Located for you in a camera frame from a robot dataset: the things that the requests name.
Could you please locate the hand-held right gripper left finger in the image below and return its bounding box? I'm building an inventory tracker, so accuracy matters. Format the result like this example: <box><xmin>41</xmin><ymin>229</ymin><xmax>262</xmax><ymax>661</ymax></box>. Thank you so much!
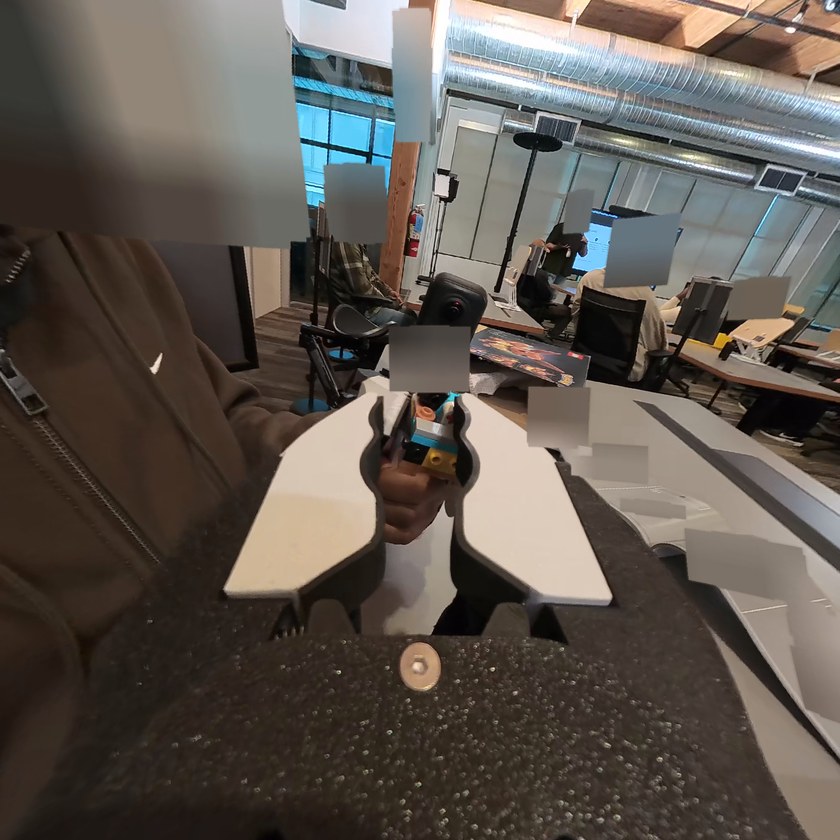
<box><xmin>223</xmin><ymin>394</ymin><xmax>387</xmax><ymax>601</ymax></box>

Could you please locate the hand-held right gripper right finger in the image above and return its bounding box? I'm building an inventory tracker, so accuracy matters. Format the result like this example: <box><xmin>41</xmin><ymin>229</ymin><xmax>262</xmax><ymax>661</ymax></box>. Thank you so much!
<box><xmin>451</xmin><ymin>392</ymin><xmax>614</xmax><ymax>607</ymax></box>

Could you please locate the person's brown jacket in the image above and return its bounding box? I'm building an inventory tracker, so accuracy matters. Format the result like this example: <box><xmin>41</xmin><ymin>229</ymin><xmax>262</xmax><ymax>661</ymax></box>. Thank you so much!
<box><xmin>0</xmin><ymin>226</ymin><xmax>342</xmax><ymax>840</ymax></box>

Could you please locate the open instruction booklet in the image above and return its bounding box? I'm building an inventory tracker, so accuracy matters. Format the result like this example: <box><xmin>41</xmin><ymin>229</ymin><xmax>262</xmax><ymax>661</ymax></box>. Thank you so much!
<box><xmin>577</xmin><ymin>482</ymin><xmax>840</xmax><ymax>756</ymax></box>

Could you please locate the black floor lamp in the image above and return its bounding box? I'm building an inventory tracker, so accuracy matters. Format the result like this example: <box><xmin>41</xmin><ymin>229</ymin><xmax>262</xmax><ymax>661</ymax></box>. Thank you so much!
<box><xmin>512</xmin><ymin>130</ymin><xmax>563</xmax><ymax>296</ymax></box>

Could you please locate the wall display screen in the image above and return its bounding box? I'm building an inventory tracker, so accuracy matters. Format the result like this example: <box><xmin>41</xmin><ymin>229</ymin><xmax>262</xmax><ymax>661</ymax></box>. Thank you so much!
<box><xmin>586</xmin><ymin>209</ymin><xmax>621</xmax><ymax>275</ymax></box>

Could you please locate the small duct vent grille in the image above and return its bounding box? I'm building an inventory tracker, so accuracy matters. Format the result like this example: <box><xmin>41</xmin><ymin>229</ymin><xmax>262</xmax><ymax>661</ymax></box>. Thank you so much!
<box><xmin>753</xmin><ymin>163</ymin><xmax>808</xmax><ymax>196</ymax></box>
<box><xmin>533</xmin><ymin>110</ymin><xmax>583</xmax><ymax>143</ymax></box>

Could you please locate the black tripod with blue base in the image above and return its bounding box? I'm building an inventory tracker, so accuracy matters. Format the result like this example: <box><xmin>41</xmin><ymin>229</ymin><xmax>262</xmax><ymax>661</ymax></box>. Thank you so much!
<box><xmin>290</xmin><ymin>320</ymin><xmax>361</xmax><ymax>416</ymax></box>

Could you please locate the black office chair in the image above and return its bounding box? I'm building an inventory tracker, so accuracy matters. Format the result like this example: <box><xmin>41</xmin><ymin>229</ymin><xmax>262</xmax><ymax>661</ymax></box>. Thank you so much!
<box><xmin>579</xmin><ymin>285</ymin><xmax>649</xmax><ymax>383</ymax></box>

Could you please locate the black toy set box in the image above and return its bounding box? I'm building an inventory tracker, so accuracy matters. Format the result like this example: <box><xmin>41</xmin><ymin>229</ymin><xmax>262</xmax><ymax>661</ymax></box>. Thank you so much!
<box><xmin>469</xmin><ymin>326</ymin><xmax>592</xmax><ymax>389</ymax></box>

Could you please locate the grey monitor on stand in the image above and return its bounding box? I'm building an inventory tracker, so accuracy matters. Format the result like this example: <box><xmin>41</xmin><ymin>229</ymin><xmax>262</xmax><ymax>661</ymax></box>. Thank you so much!
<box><xmin>656</xmin><ymin>276</ymin><xmax>735</xmax><ymax>395</ymax></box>

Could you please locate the wooden office desk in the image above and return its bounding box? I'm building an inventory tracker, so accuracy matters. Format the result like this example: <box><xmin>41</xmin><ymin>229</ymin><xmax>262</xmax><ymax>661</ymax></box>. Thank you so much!
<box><xmin>402</xmin><ymin>282</ymin><xmax>547</xmax><ymax>337</ymax></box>
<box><xmin>663</xmin><ymin>331</ymin><xmax>840</xmax><ymax>403</ymax></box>

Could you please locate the person's left hand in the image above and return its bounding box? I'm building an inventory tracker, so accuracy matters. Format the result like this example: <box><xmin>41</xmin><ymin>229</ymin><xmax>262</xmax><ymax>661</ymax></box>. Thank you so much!
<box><xmin>379</xmin><ymin>459</ymin><xmax>455</xmax><ymax>546</ymax></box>

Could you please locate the black framed panel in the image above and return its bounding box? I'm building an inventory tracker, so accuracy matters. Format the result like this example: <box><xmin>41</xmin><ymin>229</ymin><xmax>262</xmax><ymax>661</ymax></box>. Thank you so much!
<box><xmin>154</xmin><ymin>243</ymin><xmax>261</xmax><ymax>374</ymax></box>

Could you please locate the light panel on stand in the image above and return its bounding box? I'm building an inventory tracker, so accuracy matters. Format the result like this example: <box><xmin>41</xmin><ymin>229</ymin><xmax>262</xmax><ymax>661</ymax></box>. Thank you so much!
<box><xmin>430</xmin><ymin>171</ymin><xmax>462</xmax><ymax>280</ymax></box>

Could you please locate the silver ventilation duct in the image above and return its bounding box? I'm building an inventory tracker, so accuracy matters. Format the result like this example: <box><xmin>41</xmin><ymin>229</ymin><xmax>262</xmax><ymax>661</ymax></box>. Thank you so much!
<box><xmin>502</xmin><ymin>108</ymin><xmax>840</xmax><ymax>198</ymax></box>
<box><xmin>443</xmin><ymin>0</ymin><xmax>840</xmax><ymax>135</ymax></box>

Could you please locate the person's left forearm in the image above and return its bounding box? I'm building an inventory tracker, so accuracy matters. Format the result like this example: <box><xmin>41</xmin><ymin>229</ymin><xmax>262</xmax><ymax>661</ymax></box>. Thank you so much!
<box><xmin>217</xmin><ymin>354</ymin><xmax>342</xmax><ymax>460</ymax></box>

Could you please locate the grey desk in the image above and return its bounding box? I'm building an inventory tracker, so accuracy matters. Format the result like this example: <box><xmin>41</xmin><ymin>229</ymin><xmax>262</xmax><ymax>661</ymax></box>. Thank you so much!
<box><xmin>354</xmin><ymin>374</ymin><xmax>840</xmax><ymax>840</ymax></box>

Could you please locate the black stool chair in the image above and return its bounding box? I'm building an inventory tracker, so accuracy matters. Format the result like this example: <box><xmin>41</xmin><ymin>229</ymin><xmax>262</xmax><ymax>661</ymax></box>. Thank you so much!
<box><xmin>330</xmin><ymin>304</ymin><xmax>389</xmax><ymax>365</ymax></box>

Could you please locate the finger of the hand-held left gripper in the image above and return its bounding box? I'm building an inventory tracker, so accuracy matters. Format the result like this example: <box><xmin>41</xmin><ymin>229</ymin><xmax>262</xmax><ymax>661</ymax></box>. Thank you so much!
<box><xmin>382</xmin><ymin>392</ymin><xmax>416</xmax><ymax>460</ymax></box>

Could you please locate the wooden column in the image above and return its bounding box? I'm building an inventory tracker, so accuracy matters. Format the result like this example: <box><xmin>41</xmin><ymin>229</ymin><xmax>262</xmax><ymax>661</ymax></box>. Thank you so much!
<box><xmin>379</xmin><ymin>141</ymin><xmax>422</xmax><ymax>290</ymax></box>

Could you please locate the beige backed monitor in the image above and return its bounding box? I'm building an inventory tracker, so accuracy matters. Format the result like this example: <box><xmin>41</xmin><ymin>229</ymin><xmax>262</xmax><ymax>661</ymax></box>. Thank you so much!
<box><xmin>730</xmin><ymin>317</ymin><xmax>796</xmax><ymax>347</ymax></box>

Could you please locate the colourful toy brick model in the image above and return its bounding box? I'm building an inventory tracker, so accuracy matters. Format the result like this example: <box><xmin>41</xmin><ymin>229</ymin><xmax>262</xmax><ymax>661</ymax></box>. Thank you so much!
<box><xmin>394</xmin><ymin>391</ymin><xmax>464</xmax><ymax>488</ymax></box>

